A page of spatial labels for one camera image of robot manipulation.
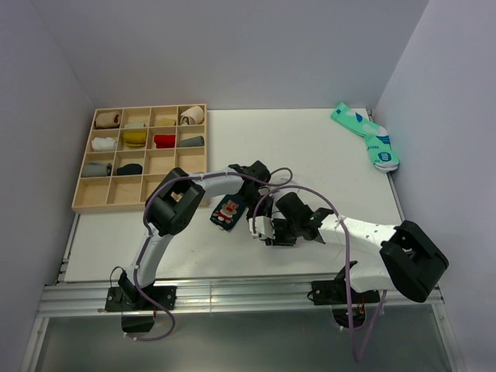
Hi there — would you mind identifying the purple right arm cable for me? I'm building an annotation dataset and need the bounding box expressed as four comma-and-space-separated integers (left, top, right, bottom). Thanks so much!
251, 185, 388, 362

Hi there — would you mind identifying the mustard yellow rolled sock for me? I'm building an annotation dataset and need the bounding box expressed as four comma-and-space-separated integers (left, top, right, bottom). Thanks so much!
122, 130, 147, 148

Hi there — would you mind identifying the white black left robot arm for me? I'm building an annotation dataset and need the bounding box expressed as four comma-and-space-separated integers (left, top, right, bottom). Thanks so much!
119, 161, 270, 309

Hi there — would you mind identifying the dark navy rolled sock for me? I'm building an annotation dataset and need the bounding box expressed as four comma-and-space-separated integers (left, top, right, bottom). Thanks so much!
115, 164, 143, 176

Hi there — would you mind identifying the beige rolled sock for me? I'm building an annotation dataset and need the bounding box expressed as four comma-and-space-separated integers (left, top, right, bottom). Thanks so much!
95, 111, 121, 129

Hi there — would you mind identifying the pale green rolled sock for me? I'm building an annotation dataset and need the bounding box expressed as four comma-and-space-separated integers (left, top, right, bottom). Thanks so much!
123, 122, 146, 129

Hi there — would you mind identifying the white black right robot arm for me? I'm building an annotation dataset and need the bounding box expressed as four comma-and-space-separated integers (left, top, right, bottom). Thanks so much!
261, 192, 449, 305

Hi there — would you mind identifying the dark grey rolled sock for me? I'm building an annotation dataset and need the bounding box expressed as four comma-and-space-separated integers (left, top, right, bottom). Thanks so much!
178, 136, 205, 147

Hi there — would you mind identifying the wooden compartment tray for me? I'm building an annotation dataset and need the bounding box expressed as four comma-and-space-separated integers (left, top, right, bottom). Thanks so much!
72, 104, 208, 213

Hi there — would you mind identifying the mint green patterned sock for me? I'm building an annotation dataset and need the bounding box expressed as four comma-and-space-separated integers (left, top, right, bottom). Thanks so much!
330, 103, 400, 173

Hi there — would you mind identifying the dark green reindeer sock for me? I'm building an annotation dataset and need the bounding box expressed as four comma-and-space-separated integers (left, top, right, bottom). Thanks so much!
209, 195, 246, 232

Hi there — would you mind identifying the red rolled sock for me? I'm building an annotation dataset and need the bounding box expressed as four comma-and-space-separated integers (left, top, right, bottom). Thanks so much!
153, 134, 176, 149

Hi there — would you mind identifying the white rolled sock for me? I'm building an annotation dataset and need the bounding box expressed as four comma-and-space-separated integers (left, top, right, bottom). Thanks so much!
91, 137, 117, 152

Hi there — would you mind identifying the cream brown rolled sock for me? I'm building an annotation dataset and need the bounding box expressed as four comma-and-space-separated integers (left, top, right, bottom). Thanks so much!
180, 105, 205, 126

